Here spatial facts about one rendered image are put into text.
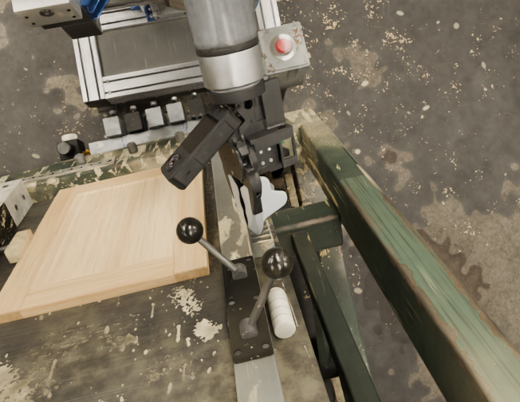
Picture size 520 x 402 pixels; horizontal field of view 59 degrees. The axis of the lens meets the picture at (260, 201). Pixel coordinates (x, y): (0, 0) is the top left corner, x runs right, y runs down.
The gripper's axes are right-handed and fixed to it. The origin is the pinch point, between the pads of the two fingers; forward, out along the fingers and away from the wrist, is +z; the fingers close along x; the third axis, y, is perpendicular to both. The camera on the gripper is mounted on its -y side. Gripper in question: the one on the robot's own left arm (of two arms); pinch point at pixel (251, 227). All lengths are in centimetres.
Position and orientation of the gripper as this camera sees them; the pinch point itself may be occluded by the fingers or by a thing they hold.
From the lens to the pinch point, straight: 65.0
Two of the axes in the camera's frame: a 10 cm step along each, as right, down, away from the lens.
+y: 8.7, -3.7, 3.3
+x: -4.6, -3.5, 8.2
